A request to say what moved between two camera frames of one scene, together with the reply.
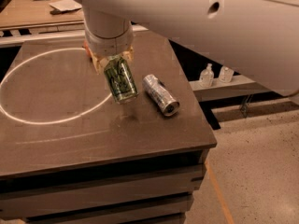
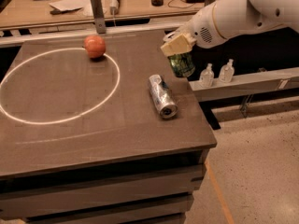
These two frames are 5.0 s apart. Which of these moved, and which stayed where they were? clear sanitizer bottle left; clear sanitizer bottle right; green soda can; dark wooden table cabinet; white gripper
Moved: green soda can; white gripper
Stayed: clear sanitizer bottle left; dark wooden table cabinet; clear sanitizer bottle right
